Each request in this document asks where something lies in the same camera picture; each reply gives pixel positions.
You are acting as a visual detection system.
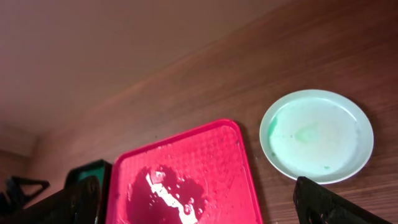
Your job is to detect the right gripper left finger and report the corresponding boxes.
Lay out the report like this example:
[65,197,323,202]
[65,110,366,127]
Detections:
[1,176,101,224]

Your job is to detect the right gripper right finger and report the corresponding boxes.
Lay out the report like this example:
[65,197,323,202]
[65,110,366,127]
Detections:
[293,177,391,224]

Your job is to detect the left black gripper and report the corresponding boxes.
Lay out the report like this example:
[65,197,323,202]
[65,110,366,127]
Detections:
[1,176,50,215]

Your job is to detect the white plate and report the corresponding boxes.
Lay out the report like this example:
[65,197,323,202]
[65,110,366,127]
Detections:
[259,90,374,184]

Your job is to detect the dark green tray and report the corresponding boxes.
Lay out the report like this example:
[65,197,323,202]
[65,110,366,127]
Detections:
[64,159,113,224]

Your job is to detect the red plastic tray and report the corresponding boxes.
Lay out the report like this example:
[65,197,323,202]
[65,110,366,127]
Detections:
[106,119,262,224]

